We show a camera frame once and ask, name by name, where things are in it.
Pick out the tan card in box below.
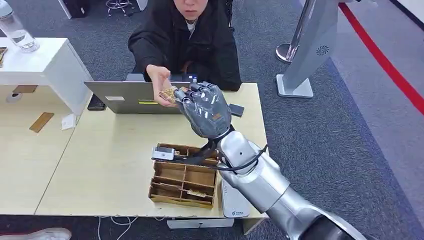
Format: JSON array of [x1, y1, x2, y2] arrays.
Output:
[[187, 189, 208, 199]]

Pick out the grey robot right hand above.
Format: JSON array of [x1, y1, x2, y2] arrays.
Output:
[[173, 81, 233, 140]]

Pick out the dark cabinet with white frame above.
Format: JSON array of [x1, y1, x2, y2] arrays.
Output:
[[57, 0, 90, 19]]

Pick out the brown wooden card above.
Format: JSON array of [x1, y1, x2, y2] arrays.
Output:
[[29, 111, 55, 134]]

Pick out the grey rounded metal case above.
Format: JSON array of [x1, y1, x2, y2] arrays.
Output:
[[220, 178, 252, 219]]

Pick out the person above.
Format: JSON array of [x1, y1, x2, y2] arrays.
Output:
[[127, 0, 242, 92]]

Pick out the person's hand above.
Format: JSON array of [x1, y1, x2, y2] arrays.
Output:
[[146, 64, 181, 108]]

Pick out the white desk bracket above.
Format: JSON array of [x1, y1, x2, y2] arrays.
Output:
[[166, 218, 235, 230]]

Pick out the patterned item on shelf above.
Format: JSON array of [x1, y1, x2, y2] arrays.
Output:
[[0, 46, 9, 69]]

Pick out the silver kiosk stand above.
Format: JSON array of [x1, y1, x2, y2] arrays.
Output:
[[276, 0, 362, 99]]

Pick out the chrome chair base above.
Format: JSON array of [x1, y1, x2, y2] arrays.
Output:
[[105, 0, 133, 16]]

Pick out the white shelf unit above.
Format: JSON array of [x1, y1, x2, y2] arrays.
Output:
[[0, 37, 94, 117]]

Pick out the white shoe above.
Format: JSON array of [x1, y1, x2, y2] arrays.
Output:
[[0, 227, 72, 240]]

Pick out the small dark adapter box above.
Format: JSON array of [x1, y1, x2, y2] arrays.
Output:
[[228, 103, 245, 118]]

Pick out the white cable under desk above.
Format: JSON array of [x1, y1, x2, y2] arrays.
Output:
[[96, 216, 138, 240]]

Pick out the brown card under shelf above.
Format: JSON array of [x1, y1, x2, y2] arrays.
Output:
[[12, 85, 38, 94]]

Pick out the white paper slip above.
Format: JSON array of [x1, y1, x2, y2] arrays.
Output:
[[60, 113, 77, 131]]

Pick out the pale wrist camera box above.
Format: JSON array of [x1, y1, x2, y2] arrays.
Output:
[[151, 146, 176, 162]]

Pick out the clear water bottle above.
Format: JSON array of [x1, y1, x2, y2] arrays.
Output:
[[0, 0, 41, 54]]

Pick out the black phone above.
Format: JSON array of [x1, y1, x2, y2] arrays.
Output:
[[87, 94, 107, 112]]

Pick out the chrome stanchion post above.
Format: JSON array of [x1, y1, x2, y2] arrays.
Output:
[[275, 0, 316, 64]]

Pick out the wooden divided card box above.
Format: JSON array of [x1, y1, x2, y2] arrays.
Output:
[[148, 143, 220, 210]]

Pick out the small grey round object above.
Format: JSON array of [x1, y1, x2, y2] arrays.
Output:
[[5, 92, 23, 104]]

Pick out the grey laptop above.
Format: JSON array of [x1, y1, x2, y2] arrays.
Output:
[[84, 73, 200, 115]]

